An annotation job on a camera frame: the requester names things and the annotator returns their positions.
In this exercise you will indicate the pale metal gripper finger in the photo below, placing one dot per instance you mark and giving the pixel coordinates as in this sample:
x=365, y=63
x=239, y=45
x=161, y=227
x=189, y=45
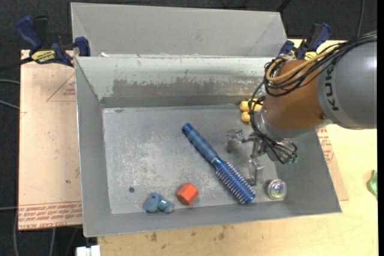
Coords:
x=234, y=136
x=255, y=169

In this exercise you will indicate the yellow toy fruit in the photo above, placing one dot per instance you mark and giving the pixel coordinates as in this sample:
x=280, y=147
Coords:
x=245, y=117

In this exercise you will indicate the shiny silver round disc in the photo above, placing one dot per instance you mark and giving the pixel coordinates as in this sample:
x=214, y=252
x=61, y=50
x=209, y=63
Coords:
x=276, y=189

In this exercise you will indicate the blue hairbrush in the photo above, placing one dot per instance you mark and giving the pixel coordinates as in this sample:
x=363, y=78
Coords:
x=204, y=145

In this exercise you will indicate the orange block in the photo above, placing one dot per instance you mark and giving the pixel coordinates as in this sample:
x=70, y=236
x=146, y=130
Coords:
x=187, y=193

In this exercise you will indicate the grey metal bin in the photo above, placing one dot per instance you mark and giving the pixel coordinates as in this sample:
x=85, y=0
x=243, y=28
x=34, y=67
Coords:
x=150, y=144

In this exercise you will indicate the blue toy animal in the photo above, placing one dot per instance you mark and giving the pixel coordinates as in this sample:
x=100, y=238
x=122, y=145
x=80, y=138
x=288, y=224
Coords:
x=153, y=204

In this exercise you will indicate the green soft thing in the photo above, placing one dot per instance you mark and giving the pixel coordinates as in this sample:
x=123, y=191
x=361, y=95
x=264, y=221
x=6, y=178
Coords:
x=373, y=186

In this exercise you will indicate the brown cardboard board red print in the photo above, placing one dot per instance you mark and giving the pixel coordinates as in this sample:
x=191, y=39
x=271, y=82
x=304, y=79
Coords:
x=45, y=129

